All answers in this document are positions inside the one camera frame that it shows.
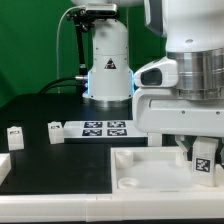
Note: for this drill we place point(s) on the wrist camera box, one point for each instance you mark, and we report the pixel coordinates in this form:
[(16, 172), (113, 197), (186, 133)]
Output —
[(162, 73)]

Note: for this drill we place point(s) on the white obstacle wall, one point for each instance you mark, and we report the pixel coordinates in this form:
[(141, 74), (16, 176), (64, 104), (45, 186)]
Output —
[(5, 166), (112, 207)]

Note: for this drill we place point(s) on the white left obstacle wall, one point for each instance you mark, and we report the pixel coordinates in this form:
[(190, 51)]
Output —
[(5, 166)]

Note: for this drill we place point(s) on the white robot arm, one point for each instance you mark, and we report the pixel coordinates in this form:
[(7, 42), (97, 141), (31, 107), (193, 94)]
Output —
[(183, 92)]

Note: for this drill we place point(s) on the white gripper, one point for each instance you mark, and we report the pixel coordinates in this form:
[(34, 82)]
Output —
[(160, 111)]

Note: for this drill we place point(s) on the white base tag plate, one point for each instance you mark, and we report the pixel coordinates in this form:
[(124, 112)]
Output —
[(101, 129)]

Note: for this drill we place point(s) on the white front obstacle wall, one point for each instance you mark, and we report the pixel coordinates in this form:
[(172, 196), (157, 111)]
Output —
[(112, 207)]

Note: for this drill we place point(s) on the white square tabletop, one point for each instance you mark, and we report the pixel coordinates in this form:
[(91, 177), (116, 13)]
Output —
[(157, 169)]

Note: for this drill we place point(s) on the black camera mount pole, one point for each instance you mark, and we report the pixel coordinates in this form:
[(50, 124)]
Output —
[(83, 20)]

